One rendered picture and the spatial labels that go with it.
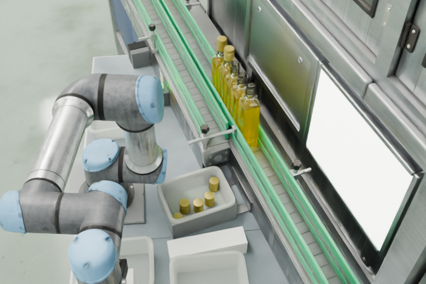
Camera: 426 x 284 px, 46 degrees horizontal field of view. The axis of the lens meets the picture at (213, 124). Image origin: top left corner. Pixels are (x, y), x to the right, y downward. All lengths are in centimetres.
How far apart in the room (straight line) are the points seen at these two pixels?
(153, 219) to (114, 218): 81
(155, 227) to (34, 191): 79
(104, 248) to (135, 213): 88
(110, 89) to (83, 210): 38
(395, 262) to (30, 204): 61
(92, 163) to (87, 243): 74
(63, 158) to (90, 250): 26
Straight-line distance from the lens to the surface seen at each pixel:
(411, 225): 59
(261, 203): 160
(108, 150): 160
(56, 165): 103
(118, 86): 122
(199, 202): 167
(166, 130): 197
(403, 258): 63
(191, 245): 159
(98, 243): 87
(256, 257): 165
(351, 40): 130
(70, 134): 111
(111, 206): 93
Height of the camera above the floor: 218
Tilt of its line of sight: 46 degrees down
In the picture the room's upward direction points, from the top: straight up
